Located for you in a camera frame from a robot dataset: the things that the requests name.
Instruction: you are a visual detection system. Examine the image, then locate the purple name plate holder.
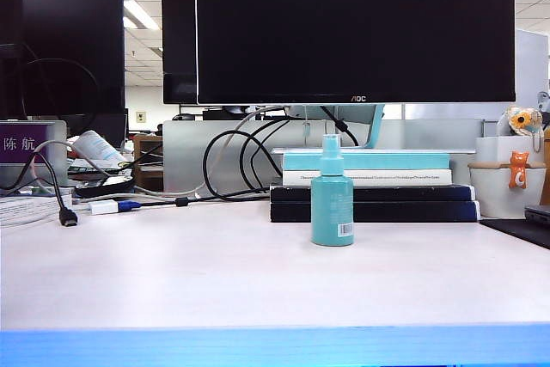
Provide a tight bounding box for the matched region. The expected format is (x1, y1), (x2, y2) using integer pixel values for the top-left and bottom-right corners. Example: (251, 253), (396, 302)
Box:
(0, 119), (69, 188)

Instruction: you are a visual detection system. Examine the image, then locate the orange cat figure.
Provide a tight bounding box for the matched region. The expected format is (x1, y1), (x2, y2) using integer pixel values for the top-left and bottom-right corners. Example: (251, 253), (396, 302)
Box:
(507, 150), (529, 191)

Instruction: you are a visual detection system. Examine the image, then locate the looped black cable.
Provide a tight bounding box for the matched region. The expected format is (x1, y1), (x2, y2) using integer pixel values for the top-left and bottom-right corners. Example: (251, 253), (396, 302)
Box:
(202, 104), (360, 203)

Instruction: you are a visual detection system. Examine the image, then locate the thin black book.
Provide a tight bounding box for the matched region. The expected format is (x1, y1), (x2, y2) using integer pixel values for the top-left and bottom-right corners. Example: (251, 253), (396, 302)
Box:
(269, 184), (477, 203)

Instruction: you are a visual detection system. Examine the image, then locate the paper stack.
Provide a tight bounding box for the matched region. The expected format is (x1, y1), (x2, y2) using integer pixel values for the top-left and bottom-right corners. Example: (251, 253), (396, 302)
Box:
(0, 194), (73, 228)

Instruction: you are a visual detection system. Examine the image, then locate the teal spray bottle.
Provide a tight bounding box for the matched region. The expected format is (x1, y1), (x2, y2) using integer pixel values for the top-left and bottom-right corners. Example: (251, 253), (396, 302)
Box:
(310, 155), (355, 248)

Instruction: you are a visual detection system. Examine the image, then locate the black box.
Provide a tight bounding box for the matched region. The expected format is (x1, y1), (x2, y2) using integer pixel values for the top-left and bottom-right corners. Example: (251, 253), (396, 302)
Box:
(269, 200), (480, 223)

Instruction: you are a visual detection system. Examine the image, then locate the dark grey device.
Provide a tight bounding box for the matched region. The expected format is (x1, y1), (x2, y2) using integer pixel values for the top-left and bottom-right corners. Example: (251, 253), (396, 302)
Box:
(523, 203), (550, 227)

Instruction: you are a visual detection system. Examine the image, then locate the sunflower plush toy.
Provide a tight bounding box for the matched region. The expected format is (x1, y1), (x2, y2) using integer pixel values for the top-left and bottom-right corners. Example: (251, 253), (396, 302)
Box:
(496, 104), (545, 139)

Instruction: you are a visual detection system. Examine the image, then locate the teal and silver monitor stand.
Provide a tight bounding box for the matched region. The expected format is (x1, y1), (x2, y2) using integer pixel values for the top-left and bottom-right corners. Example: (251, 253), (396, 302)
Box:
(270, 103), (477, 156)

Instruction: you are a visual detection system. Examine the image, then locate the black mouse pad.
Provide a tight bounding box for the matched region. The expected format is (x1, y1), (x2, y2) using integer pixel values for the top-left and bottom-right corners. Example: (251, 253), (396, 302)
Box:
(479, 217), (550, 251)

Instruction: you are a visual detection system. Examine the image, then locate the teal book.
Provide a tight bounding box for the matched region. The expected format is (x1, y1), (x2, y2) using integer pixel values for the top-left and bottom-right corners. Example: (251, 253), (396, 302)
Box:
(283, 153), (451, 172)

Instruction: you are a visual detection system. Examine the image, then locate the black monitor edge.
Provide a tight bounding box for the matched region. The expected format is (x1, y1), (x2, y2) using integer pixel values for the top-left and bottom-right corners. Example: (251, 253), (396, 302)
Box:
(0, 0), (25, 121)

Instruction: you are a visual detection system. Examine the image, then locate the black monitor with cables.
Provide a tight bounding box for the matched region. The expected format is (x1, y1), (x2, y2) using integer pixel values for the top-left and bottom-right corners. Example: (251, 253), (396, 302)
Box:
(21, 0), (127, 115)

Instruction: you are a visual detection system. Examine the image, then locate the black cable with ferrite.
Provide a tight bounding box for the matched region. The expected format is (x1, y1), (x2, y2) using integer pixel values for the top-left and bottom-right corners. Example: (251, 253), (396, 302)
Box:
(137, 193), (272, 209)

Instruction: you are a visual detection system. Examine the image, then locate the white book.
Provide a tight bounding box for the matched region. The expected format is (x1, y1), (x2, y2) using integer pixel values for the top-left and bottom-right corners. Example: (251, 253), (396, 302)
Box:
(281, 168), (453, 187)

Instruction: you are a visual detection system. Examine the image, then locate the ceiling light panel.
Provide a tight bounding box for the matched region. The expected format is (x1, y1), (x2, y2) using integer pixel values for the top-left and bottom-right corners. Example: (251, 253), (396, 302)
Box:
(123, 0), (162, 31)

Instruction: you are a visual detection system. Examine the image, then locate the white partition panel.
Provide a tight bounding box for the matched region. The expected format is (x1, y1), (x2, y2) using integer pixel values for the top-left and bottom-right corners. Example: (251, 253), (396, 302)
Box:
(515, 28), (550, 106)

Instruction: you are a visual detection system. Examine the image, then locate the short grey cable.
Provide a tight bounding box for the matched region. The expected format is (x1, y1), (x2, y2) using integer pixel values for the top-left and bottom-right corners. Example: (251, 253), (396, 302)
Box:
(25, 139), (113, 179)

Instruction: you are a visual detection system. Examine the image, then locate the large black AOC monitor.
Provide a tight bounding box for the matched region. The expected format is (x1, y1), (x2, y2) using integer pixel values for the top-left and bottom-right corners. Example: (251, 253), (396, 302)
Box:
(195, 0), (516, 106)

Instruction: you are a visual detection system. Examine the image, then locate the brown wooden shelf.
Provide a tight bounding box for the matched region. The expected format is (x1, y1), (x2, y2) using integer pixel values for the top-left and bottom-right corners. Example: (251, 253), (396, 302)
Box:
(131, 134), (165, 193)

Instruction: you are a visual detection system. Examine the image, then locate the white lotion tube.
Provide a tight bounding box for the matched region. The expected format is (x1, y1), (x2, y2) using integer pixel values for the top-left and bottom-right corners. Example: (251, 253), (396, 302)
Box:
(71, 129), (127, 167)

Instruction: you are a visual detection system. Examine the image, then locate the flat black case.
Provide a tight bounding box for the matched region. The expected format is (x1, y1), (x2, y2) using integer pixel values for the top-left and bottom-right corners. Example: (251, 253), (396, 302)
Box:
(74, 176), (137, 199)

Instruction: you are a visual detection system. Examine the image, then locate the white adapter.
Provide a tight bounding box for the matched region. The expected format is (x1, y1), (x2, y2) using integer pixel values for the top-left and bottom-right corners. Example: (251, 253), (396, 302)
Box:
(88, 199), (119, 217)

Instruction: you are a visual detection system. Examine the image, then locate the black HDMI cable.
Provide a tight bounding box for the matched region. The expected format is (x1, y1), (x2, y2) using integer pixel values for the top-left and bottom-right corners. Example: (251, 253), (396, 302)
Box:
(0, 152), (80, 229)

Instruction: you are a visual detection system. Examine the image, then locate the narrow black monitor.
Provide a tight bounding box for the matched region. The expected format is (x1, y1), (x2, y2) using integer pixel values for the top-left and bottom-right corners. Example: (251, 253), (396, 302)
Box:
(161, 0), (199, 106)

